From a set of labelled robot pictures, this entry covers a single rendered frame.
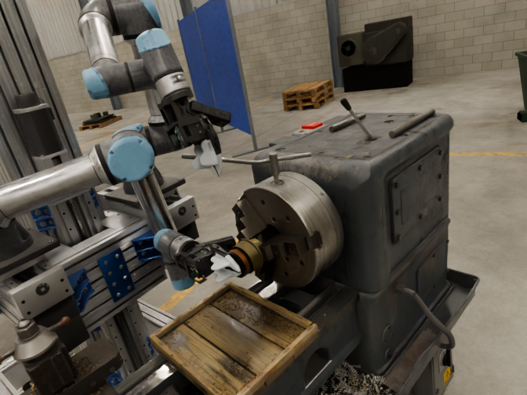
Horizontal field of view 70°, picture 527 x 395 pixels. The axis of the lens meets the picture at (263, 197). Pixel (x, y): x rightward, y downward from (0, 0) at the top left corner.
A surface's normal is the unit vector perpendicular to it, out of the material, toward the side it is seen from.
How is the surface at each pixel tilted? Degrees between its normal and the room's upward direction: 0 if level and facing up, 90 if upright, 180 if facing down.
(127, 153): 89
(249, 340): 0
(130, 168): 89
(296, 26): 90
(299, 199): 37
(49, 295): 90
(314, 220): 62
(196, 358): 0
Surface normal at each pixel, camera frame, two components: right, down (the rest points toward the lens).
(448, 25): -0.50, 0.41
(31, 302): 0.77, 0.11
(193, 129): 0.58, -0.17
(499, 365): -0.18, -0.91
